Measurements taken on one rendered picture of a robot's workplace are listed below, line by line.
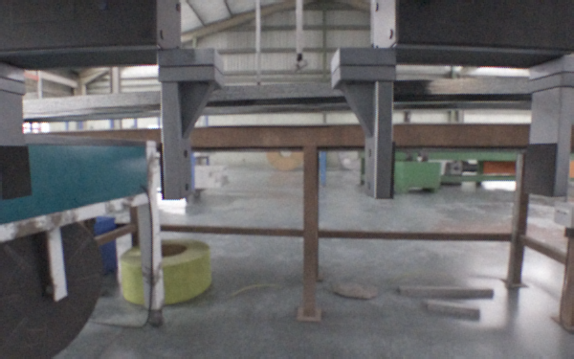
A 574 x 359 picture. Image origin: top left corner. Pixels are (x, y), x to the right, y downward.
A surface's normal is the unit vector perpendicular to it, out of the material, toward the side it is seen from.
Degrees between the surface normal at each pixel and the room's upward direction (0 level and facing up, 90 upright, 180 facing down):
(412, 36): 90
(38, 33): 90
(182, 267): 90
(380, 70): 90
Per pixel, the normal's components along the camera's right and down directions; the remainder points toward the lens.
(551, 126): -1.00, 0.00
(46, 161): 0.99, 0.01
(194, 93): 0.01, 0.09
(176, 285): 0.51, 0.07
